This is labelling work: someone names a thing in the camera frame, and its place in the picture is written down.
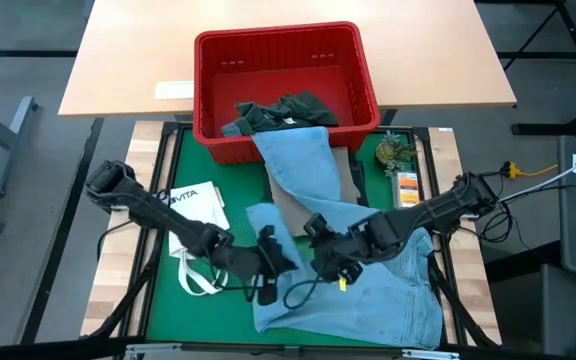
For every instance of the potted artificial succulent plant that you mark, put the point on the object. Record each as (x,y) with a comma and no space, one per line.
(390,152)

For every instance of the grey desk leg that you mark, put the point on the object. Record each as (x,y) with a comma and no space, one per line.
(13,140)

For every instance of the red plastic laundry basket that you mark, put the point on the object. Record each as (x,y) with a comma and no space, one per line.
(278,60)

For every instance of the dark green garment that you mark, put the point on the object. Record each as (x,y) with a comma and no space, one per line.
(288,112)

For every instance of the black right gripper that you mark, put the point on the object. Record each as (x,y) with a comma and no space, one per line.
(353,247)

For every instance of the beige garment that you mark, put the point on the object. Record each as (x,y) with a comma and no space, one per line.
(288,210)

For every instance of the light wooden desk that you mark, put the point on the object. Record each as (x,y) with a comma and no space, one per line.
(118,60)

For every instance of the dark blue denim jeans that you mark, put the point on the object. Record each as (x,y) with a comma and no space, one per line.
(359,180)

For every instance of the green table mat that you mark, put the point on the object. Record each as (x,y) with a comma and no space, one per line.
(203,320)

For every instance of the black aluminium table frame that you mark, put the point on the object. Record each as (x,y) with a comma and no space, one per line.
(441,165)

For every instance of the cream canvas tote bag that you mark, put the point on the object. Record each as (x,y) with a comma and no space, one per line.
(198,210)

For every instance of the light blue jeans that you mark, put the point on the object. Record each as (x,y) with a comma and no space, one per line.
(393,300)

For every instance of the white paper strip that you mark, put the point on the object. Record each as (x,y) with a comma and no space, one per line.
(174,90)

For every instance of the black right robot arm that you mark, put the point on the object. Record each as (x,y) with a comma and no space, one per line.
(438,207)

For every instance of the grey cabinet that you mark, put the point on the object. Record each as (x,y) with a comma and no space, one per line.
(533,310)

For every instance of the black desk leg frame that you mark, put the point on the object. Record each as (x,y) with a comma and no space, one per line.
(543,128)

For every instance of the white crinkled packet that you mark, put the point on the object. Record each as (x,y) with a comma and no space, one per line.
(407,192)

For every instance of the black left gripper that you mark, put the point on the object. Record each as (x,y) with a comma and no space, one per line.
(243,261)

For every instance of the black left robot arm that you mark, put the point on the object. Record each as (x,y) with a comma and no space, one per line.
(158,215)

